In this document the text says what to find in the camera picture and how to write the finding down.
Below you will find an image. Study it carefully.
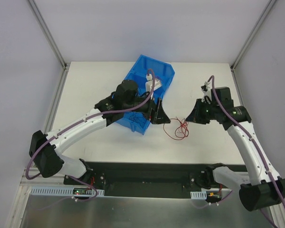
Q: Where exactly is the blue plastic compartment bin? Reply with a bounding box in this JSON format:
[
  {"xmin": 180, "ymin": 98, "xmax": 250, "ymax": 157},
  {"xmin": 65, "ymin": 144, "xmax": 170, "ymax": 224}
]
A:
[{"xmin": 116, "ymin": 55, "xmax": 175, "ymax": 135}]

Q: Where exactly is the right white cable duct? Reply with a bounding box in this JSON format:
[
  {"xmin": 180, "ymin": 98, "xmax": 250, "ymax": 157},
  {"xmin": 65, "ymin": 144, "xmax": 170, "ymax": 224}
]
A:
[{"xmin": 190, "ymin": 191, "xmax": 207, "ymax": 200}]

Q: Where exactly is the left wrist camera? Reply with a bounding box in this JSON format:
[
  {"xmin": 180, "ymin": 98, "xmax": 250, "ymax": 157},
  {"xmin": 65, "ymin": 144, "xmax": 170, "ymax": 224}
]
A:
[{"xmin": 145, "ymin": 75, "xmax": 162, "ymax": 92}]

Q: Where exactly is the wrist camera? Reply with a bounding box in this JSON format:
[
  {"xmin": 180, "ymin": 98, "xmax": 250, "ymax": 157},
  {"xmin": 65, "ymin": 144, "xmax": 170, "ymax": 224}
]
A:
[
  {"xmin": 201, "ymin": 81, "xmax": 210, "ymax": 94},
  {"xmin": 145, "ymin": 75, "xmax": 162, "ymax": 92}
]

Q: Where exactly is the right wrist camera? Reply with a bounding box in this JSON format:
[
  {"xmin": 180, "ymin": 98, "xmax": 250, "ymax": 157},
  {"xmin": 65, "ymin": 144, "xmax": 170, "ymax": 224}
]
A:
[{"xmin": 201, "ymin": 81, "xmax": 210, "ymax": 94}]

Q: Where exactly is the black thin cable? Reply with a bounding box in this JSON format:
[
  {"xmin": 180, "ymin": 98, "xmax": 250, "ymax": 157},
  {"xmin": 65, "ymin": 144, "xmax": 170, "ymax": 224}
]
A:
[{"xmin": 127, "ymin": 114, "xmax": 145, "ymax": 125}]

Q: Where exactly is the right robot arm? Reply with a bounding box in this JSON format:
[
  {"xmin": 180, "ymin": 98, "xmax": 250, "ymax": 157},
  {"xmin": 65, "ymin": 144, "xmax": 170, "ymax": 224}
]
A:
[{"xmin": 186, "ymin": 85, "xmax": 285, "ymax": 211}]

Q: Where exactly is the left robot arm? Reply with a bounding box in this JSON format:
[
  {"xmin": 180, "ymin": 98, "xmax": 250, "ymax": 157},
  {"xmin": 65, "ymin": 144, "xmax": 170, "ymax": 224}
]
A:
[{"xmin": 29, "ymin": 80, "xmax": 171, "ymax": 185}]

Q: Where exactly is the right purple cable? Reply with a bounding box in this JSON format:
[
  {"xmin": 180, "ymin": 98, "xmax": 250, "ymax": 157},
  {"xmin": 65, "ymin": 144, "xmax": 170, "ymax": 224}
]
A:
[{"xmin": 208, "ymin": 75, "xmax": 285, "ymax": 228}]

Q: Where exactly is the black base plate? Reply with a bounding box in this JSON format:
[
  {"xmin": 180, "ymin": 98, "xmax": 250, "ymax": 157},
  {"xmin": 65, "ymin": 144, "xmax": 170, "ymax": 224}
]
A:
[{"xmin": 63, "ymin": 159, "xmax": 238, "ymax": 199}]

